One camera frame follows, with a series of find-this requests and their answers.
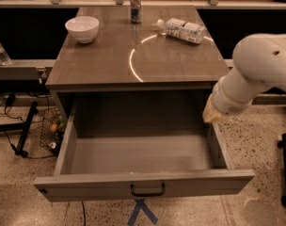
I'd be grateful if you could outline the white bowl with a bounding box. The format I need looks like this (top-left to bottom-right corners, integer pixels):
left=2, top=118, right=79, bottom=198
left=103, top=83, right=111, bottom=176
left=65, top=16, right=100, bottom=43

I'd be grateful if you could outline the blue tape cross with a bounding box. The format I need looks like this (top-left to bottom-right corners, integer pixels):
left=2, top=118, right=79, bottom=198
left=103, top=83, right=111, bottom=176
left=127, top=199, right=158, bottom=226

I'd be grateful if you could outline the clear plastic water bottle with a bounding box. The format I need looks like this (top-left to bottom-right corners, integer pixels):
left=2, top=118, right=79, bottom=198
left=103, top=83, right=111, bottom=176
left=154, top=18, right=206, bottom=44

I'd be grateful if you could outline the black floor cable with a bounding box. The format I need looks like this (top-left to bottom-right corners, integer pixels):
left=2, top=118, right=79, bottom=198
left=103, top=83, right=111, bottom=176
left=0, top=91, right=87, bottom=226

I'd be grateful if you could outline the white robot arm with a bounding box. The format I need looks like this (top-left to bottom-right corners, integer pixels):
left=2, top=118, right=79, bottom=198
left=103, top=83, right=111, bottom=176
left=202, top=34, right=286, bottom=123

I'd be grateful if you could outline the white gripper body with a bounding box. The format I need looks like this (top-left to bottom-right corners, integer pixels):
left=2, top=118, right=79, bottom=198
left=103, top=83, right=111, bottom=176
left=211, top=68, right=269, bottom=115

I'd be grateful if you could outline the grey drawer cabinet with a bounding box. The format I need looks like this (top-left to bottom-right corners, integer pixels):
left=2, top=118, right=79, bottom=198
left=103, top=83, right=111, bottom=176
left=44, top=5, right=230, bottom=137

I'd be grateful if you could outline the black stand foot left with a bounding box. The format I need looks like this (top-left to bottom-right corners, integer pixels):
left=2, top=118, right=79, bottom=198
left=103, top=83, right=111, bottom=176
left=0, top=102, right=39, bottom=158

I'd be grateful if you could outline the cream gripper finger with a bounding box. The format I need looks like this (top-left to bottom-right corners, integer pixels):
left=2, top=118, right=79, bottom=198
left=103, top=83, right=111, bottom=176
left=202, top=95, right=228, bottom=123

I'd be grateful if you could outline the small bottle at left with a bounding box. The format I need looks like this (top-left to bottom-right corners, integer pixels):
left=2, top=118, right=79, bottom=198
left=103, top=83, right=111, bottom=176
left=0, top=42, right=12, bottom=65

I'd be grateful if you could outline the energy drink can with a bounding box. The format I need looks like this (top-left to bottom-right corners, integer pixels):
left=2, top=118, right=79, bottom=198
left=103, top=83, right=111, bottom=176
left=130, top=0, right=142, bottom=24

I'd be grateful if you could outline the grey top drawer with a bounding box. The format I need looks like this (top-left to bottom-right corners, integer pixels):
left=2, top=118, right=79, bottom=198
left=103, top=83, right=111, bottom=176
left=34, top=90, right=254, bottom=202

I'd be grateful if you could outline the wire basket with items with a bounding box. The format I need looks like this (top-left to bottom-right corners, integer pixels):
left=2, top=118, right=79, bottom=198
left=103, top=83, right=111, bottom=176
left=40, top=107, right=66, bottom=155

